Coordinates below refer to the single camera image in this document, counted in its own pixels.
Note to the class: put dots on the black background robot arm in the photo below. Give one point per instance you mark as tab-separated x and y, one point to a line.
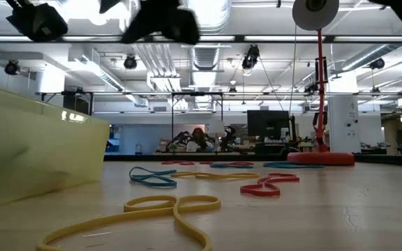
178	139
229	137

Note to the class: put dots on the white pillar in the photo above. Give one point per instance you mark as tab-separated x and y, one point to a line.
344	122

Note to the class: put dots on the yellow rubber band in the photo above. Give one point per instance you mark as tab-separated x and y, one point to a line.
174	209
215	176

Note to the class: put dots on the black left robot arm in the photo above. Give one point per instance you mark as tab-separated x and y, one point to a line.
37	22

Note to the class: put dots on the person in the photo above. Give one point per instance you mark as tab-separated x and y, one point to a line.
198	137

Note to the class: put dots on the red rubber band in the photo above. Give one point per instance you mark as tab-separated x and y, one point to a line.
243	162
178	162
257	190

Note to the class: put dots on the red desk lamp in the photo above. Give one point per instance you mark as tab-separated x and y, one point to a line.
321	158

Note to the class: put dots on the black background rig frame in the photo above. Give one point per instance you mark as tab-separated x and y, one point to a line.
197	93

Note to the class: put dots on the silver ventilation duct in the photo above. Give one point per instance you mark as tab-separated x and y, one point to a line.
206	55

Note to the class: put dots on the teal rubber band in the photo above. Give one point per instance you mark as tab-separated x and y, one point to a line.
291	166
229	166
141	179

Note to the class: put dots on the translucent yellow plastic bin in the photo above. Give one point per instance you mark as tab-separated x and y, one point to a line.
30	150

